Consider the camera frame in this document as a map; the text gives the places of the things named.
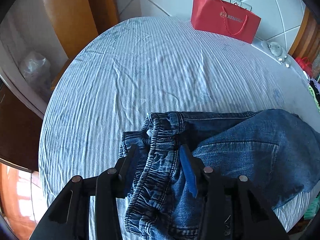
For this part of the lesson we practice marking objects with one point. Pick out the red paper shopping bag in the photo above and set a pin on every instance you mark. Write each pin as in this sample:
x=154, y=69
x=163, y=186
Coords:
x=224, y=18

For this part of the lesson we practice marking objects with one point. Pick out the striped light blue bedsheet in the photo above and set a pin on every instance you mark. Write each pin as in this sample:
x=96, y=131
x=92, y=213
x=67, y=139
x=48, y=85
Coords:
x=155, y=64

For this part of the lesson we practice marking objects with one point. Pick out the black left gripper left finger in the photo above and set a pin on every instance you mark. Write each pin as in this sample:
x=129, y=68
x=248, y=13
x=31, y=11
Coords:
x=126, y=169

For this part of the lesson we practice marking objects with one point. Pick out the red plastic handbag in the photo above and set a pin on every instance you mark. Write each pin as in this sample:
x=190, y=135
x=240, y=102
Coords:
x=305, y=64

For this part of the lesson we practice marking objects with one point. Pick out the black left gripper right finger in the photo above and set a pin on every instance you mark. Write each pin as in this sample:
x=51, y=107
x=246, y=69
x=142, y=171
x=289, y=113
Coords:
x=195, y=172

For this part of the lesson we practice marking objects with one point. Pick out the white wall socket panel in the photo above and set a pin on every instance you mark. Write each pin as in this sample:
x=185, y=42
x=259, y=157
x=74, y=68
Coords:
x=240, y=4

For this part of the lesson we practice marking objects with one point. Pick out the clear plastic bag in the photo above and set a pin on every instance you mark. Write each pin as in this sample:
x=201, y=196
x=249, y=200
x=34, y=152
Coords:
x=35, y=69

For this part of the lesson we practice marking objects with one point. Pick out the blue denim jeans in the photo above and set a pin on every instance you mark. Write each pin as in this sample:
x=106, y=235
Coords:
x=275, y=149

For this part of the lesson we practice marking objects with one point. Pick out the grey plush toy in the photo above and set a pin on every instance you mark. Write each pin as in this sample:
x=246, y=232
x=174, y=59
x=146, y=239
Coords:
x=279, y=53

